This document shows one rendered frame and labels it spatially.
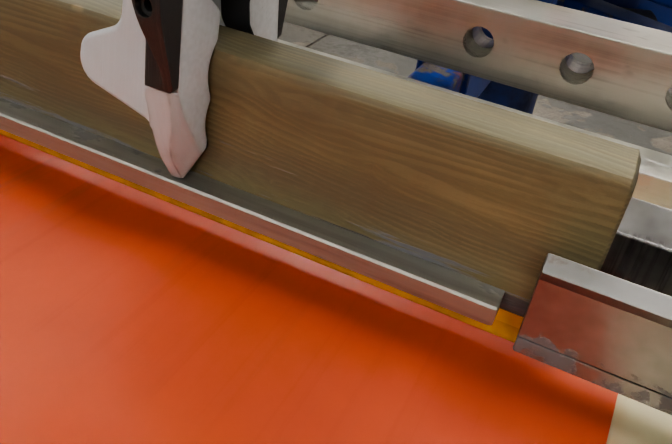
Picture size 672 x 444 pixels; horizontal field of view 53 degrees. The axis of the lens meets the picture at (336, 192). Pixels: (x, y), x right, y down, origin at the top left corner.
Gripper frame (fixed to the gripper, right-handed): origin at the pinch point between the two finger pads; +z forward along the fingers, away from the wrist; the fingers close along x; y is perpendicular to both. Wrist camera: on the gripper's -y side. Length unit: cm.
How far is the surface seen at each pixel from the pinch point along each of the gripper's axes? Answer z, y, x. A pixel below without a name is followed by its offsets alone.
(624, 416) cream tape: 5.3, -20.8, 1.3
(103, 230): 5.3, 4.5, 3.5
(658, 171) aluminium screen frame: 1.8, -20.1, -15.3
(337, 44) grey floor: 100, 110, -271
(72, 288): 5.3, 2.6, 7.5
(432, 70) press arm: 9.1, 0.6, -39.4
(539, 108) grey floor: 100, 7, -265
